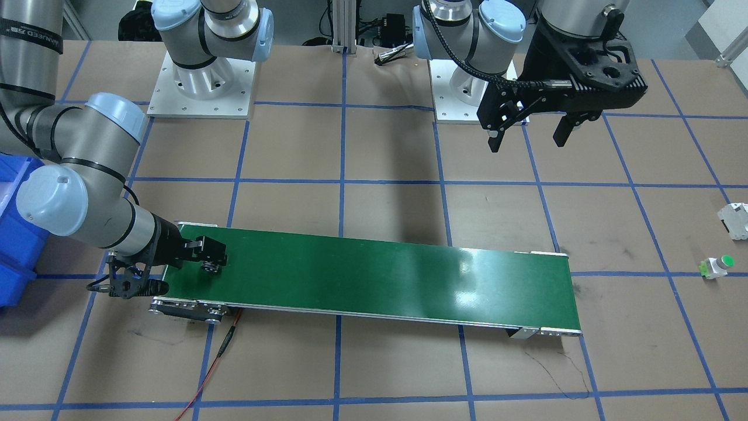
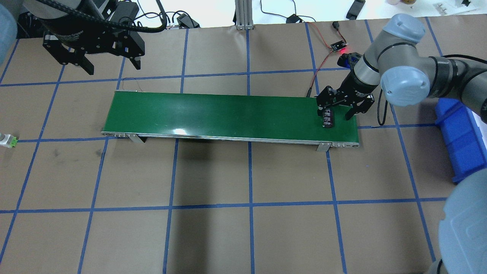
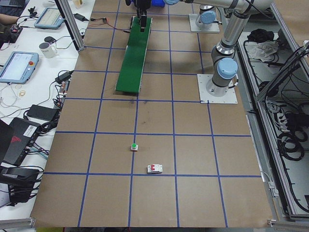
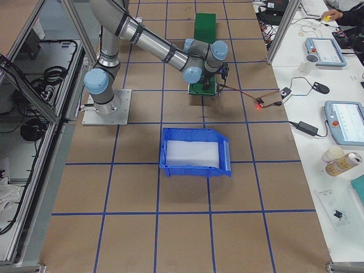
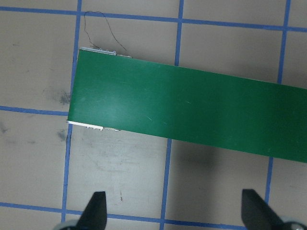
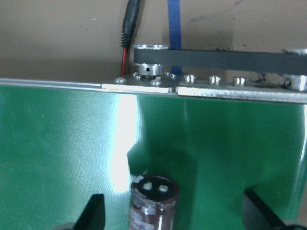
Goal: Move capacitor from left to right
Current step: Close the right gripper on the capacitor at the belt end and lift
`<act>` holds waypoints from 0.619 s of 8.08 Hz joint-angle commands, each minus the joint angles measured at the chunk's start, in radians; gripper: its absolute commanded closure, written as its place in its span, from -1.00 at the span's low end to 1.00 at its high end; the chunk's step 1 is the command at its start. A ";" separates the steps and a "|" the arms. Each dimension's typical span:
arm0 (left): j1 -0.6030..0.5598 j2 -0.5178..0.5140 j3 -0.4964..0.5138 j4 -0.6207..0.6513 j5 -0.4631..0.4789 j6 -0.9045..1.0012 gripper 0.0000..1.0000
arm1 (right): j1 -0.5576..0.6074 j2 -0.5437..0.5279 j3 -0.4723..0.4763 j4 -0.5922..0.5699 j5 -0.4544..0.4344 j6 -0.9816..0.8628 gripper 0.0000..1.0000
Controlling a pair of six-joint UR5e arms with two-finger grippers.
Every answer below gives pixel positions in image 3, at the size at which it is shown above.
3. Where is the white red circuit breaker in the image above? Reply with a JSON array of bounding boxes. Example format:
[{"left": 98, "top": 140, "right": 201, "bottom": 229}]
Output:
[{"left": 147, "top": 164, "right": 163, "bottom": 174}]

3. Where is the aluminium frame post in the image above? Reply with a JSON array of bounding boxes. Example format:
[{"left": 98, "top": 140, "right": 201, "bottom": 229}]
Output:
[{"left": 55, "top": 0, "right": 84, "bottom": 52}]

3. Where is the black laptop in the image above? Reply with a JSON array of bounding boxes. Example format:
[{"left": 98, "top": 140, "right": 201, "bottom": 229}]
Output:
[{"left": 0, "top": 117, "right": 40, "bottom": 166}]

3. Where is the far teach pendant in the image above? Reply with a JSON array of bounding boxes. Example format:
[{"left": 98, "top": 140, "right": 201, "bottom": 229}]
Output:
[{"left": 34, "top": 8, "right": 64, "bottom": 29}]

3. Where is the blue plastic bin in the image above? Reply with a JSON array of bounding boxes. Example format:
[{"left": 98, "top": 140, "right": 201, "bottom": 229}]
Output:
[{"left": 152, "top": 0, "right": 165, "bottom": 7}]

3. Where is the green push button switch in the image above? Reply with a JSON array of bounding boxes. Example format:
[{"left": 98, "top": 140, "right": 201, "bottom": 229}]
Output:
[{"left": 130, "top": 143, "right": 139, "bottom": 152}]

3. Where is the near teach pendant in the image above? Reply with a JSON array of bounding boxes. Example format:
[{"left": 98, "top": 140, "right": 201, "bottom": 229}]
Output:
[{"left": 0, "top": 51, "right": 39, "bottom": 84}]

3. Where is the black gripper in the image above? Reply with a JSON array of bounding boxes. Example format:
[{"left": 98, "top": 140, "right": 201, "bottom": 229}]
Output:
[{"left": 135, "top": 0, "right": 152, "bottom": 32}]

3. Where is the green conveyor belt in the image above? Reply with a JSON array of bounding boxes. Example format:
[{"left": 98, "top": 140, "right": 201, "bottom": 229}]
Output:
[{"left": 115, "top": 17, "right": 152, "bottom": 94}]

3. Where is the teach pendant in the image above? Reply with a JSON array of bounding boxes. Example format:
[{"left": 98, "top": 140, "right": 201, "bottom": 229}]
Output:
[
  {"left": 34, "top": 8, "right": 64, "bottom": 29},
  {"left": 0, "top": 51, "right": 39, "bottom": 84}
]

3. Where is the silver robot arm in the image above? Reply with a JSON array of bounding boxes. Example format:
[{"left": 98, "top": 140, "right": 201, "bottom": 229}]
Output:
[
  {"left": 206, "top": 10, "right": 250, "bottom": 97},
  {"left": 126, "top": 0, "right": 272, "bottom": 33}
]

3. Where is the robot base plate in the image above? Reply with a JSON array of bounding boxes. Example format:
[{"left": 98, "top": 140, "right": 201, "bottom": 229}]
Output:
[
  {"left": 189, "top": 12, "right": 220, "bottom": 33},
  {"left": 197, "top": 74, "right": 238, "bottom": 104}
]

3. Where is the black power adapter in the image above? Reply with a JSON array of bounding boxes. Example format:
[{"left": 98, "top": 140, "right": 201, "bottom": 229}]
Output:
[{"left": 27, "top": 104, "right": 59, "bottom": 121}]

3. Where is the white mug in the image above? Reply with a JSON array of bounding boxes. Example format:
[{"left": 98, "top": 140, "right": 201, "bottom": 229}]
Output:
[{"left": 39, "top": 42, "right": 57, "bottom": 58}]

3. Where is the red black conveyor cable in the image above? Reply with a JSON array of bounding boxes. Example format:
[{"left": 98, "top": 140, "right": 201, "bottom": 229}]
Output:
[{"left": 89, "top": 17, "right": 131, "bottom": 33}]

